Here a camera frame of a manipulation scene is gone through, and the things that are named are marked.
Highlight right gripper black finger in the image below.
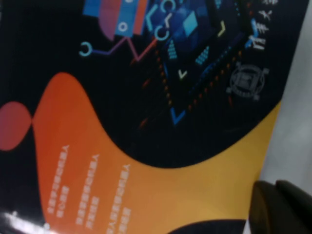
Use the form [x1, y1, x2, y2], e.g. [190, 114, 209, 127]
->
[243, 179, 312, 234]

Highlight dark robot textbook colourful cover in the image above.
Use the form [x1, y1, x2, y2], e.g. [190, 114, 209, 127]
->
[0, 0, 303, 234]

